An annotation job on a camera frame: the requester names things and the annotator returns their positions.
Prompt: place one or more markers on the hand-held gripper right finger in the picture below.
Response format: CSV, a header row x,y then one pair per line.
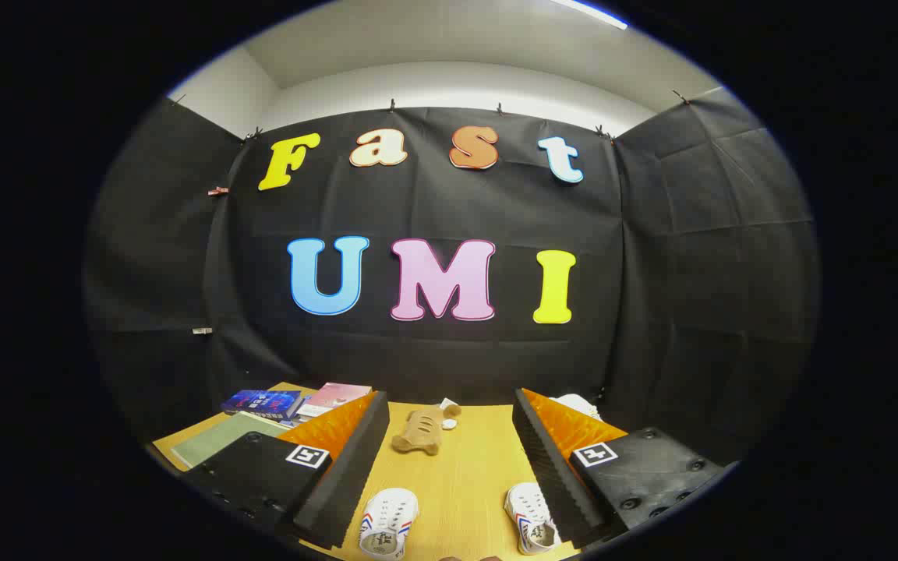
x,y
554,475

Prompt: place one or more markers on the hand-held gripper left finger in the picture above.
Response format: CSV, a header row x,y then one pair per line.
x,y
348,475

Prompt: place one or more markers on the white striped canvas shoe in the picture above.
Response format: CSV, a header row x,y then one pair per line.
x,y
387,518
528,514

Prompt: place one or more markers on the cream fabric storage box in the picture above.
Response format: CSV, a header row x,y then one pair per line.
x,y
219,440

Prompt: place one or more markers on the white plush pouch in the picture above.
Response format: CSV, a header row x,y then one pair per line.
x,y
578,405

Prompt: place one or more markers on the pink cover book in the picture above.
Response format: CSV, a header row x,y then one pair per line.
x,y
336,396

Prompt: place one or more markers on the brown plush toy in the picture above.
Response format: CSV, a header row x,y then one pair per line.
x,y
422,432

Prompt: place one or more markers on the blue hardcover book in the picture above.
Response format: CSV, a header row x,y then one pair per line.
x,y
262,403

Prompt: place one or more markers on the black backdrop cloth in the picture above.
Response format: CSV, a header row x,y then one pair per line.
x,y
433,210

